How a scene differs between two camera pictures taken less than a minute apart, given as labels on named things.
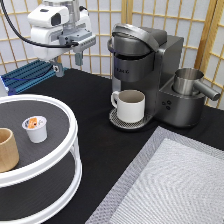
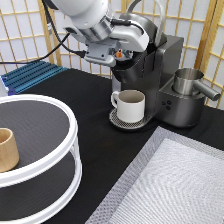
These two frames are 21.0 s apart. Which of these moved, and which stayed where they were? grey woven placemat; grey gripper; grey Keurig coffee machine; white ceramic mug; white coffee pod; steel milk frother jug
Moved: white coffee pod; grey gripper
Stayed: grey woven placemat; white ceramic mug; grey Keurig coffee machine; steel milk frother jug
